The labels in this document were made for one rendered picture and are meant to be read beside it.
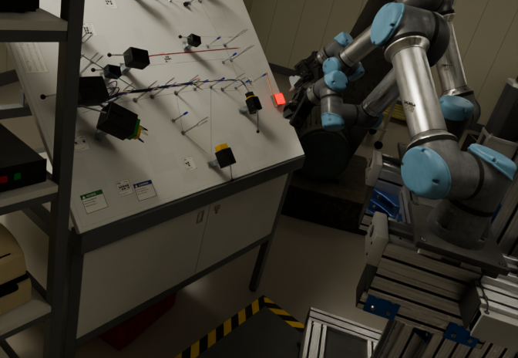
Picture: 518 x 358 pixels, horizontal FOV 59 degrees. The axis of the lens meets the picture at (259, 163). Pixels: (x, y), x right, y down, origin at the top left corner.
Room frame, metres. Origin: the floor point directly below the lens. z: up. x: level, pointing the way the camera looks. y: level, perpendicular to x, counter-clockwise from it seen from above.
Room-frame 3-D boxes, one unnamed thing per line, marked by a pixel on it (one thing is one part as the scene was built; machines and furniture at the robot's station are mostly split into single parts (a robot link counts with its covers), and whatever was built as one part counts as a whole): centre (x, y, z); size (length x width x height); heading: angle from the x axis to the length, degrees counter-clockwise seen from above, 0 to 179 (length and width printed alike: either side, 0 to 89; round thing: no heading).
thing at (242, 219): (1.78, 0.00, 0.60); 0.55 x 0.03 x 0.39; 148
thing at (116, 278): (1.32, 0.30, 0.60); 0.55 x 0.02 x 0.39; 148
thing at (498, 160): (1.06, -0.53, 1.33); 0.13 x 0.12 x 0.14; 114
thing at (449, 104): (1.56, -0.59, 1.33); 0.13 x 0.12 x 0.14; 148
